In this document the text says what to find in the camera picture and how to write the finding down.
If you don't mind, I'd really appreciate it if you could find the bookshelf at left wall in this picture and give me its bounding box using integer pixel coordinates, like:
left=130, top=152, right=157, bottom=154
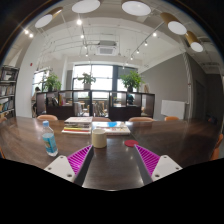
left=0, top=65, right=19, bottom=118

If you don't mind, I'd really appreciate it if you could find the potted green plant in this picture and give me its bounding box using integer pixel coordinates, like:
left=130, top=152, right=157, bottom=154
left=120, top=71, right=143, bottom=92
left=78, top=73, right=96, bottom=90
left=44, top=73, right=61, bottom=92

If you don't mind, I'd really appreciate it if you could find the clear plastic water bottle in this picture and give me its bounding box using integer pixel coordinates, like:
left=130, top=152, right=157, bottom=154
left=42, top=120, right=58, bottom=157

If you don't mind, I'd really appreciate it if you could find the white board against wall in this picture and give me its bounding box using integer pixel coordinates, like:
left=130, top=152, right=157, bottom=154
left=161, top=100, right=185, bottom=119

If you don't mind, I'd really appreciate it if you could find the orange chair far left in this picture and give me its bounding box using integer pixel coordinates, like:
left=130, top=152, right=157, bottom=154
left=37, top=114, right=58, bottom=121

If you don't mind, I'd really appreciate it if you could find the orange chair centre right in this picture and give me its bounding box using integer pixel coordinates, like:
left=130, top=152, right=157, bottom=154
left=128, top=117, right=154, bottom=122

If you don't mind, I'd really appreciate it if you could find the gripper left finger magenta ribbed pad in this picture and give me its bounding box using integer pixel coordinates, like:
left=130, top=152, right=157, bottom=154
left=45, top=145, right=94, bottom=186

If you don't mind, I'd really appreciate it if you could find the cream ceramic cup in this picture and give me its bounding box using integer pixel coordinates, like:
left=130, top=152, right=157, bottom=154
left=92, top=128, right=107, bottom=148

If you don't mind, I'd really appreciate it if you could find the dark wooden shelf divider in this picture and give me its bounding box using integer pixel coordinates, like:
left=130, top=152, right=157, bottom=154
left=36, top=90, right=155, bottom=121

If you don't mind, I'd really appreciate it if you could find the middle potted green plant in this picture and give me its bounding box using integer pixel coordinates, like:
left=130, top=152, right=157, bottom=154
left=78, top=73, right=96, bottom=90

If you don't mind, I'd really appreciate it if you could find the red round coaster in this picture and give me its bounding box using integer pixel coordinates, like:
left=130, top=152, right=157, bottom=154
left=124, top=140, right=138, bottom=147

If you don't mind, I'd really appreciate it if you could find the orange chair right edge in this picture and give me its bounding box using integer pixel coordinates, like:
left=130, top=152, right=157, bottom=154
left=210, top=134, right=223, bottom=161

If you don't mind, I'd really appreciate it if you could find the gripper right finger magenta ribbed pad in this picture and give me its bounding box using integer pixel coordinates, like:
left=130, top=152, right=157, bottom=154
left=134, top=145, right=182, bottom=185

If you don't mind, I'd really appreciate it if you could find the stack of books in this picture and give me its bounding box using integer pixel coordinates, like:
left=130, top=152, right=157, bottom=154
left=63, top=117, right=92, bottom=134

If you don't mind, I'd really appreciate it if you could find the right potted green plant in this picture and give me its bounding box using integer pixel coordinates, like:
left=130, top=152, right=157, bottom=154
left=120, top=71, right=143, bottom=92

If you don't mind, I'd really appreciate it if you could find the left potted green plant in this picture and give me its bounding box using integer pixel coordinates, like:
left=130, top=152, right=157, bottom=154
left=44, top=73, right=61, bottom=92

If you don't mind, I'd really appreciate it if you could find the ceiling air conditioner unit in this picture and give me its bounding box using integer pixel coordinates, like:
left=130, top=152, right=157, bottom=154
left=96, top=40, right=117, bottom=56

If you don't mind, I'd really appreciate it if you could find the orange chair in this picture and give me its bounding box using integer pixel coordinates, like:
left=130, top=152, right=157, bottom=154
left=37, top=114, right=58, bottom=121
left=164, top=116, right=179, bottom=121
left=92, top=117, right=111, bottom=122
left=128, top=117, right=154, bottom=122

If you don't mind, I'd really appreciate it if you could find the large white open book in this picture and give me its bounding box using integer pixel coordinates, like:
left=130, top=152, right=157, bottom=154
left=94, top=121, right=131, bottom=135

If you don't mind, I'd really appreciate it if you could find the orange chair far right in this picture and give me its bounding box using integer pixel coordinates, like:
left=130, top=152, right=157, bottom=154
left=164, top=116, right=179, bottom=121

